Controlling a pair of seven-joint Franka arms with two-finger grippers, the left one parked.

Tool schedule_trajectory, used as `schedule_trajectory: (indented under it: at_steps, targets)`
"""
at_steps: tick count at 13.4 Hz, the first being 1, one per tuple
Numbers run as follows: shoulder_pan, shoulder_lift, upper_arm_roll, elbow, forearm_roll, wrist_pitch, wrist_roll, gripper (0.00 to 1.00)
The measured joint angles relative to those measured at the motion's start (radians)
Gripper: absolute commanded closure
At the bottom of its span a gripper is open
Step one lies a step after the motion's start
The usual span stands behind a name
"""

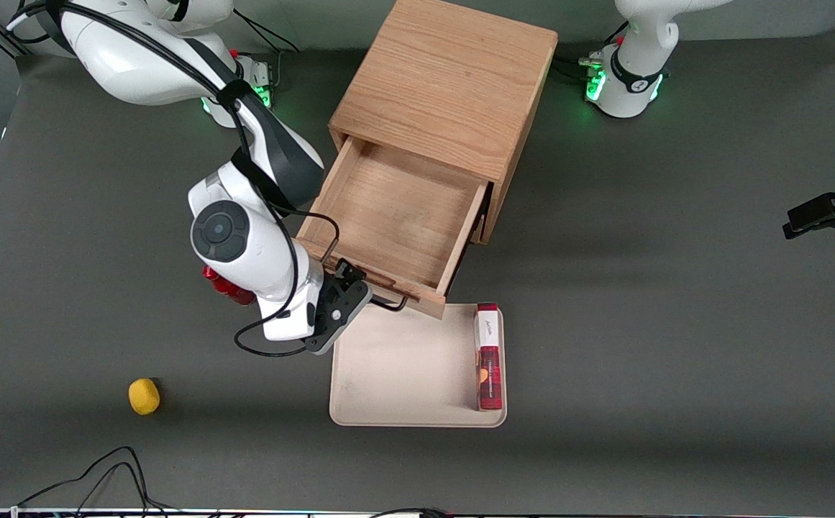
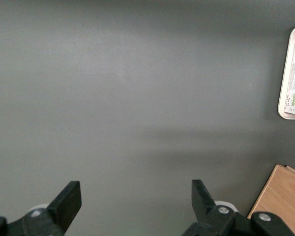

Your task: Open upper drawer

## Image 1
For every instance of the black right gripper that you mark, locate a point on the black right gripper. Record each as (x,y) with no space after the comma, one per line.
(229,288)

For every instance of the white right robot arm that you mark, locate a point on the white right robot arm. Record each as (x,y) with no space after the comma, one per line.
(244,244)

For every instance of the oak wooden drawer cabinet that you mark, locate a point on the oak wooden drawer cabinet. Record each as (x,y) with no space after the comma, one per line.
(453,72)

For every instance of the beige rectangular tray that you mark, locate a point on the beige rectangular tray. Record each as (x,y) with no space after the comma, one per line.
(403,374)

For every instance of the small red bottle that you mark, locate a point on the small red bottle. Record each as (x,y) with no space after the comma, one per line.
(234,293)

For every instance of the red and white snack box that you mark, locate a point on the red and white snack box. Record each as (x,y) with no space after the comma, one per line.
(490,360)

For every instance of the yellow lemon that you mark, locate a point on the yellow lemon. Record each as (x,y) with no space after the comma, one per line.
(144,397)

